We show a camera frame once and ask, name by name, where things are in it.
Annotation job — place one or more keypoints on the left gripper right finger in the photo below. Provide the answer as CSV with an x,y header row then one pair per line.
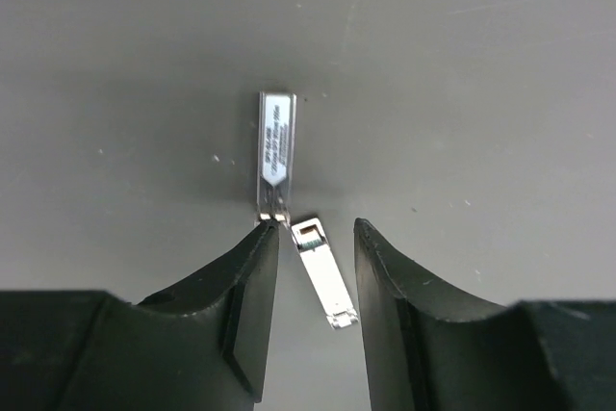
x,y
432,346

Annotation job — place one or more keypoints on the silver sfp module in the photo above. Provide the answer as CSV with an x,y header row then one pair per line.
x,y
316,255
276,150

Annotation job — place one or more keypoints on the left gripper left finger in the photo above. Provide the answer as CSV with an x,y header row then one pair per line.
x,y
200,344

